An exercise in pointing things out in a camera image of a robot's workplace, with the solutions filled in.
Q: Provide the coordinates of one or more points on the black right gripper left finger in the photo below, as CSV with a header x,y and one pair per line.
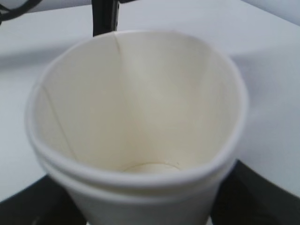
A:
x,y
42,203

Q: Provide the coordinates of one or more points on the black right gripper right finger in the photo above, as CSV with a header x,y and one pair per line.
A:
x,y
246,198

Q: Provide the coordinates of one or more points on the white paper cup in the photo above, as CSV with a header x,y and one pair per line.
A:
x,y
139,127

